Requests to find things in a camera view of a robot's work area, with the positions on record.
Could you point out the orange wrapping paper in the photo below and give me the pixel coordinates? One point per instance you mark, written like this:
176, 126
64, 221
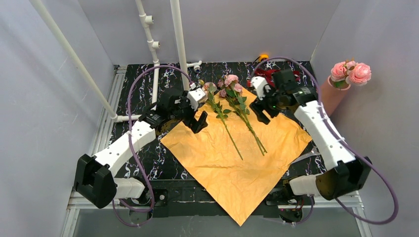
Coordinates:
237, 167

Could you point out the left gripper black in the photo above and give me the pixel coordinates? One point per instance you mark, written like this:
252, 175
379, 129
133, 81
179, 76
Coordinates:
190, 113

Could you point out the dark red ribbon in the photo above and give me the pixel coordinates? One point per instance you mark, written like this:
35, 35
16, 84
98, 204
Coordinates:
267, 74

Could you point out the yellow round button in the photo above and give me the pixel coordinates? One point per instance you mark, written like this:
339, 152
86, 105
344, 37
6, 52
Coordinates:
262, 57

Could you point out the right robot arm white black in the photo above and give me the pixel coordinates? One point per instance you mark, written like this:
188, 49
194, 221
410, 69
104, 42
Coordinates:
345, 173

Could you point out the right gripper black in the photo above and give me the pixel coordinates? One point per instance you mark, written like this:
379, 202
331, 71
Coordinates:
262, 103

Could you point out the pink cylindrical vase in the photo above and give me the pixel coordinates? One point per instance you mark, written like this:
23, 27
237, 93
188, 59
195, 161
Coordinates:
332, 96

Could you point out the white PVC pipe frame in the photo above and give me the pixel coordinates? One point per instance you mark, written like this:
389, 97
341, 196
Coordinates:
146, 21

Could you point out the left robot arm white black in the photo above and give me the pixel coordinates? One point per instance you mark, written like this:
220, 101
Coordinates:
95, 177

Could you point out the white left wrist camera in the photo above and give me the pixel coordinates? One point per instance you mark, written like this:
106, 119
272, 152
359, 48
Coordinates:
196, 96

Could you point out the silver wrench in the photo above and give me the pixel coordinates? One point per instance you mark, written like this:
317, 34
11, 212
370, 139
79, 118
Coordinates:
314, 152

